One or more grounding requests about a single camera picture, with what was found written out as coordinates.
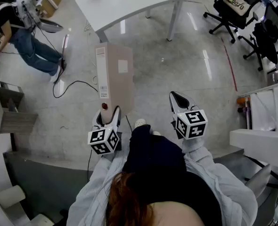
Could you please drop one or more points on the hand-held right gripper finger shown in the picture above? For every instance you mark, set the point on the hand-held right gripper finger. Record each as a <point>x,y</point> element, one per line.
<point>173,103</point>
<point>190,102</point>

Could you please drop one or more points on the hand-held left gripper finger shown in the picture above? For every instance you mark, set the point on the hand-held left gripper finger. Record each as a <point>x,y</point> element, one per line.
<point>97,121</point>
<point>116,119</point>

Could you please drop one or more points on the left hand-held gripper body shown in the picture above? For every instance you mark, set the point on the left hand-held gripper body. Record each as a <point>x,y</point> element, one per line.
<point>103,140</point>

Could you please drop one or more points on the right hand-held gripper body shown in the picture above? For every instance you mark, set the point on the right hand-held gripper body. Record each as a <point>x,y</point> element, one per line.
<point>192,125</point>

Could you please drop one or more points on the pink folder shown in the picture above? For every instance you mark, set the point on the pink folder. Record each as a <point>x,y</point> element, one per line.
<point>115,83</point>

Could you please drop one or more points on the person's right forearm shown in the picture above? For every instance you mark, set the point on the person's right forearm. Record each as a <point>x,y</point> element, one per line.
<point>221,187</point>

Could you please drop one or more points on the person's left forearm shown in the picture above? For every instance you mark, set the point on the person's left forearm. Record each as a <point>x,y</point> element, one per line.
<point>94,192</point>

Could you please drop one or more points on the person's white shoe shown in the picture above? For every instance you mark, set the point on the person's white shoe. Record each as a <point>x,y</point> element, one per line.
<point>140,122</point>

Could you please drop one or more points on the person's dark trouser legs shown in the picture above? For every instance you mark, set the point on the person's dark trouser legs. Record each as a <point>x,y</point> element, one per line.
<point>153,152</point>

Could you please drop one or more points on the person's black top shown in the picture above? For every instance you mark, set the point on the person's black top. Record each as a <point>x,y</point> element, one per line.
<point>172,187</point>

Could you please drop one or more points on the white side desk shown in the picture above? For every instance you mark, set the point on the white side desk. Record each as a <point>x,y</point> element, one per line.
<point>264,142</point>

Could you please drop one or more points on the grey shelf unit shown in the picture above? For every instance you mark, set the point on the grey shelf unit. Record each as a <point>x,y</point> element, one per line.
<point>11,119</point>

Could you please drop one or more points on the grey chair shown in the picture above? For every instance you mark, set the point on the grey chair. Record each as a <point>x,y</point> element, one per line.
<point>259,185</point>

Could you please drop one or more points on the black office chair with cushion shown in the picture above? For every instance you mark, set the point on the black office chair with cushion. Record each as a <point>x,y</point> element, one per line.
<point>233,15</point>

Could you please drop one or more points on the white paper roll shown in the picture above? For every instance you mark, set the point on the white paper roll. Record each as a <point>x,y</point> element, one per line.
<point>10,196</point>

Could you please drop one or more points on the beige printed cushion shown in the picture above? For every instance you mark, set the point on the beige printed cushion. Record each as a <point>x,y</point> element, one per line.
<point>235,2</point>

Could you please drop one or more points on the white table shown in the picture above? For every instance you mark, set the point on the white table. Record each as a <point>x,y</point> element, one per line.
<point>127,2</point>

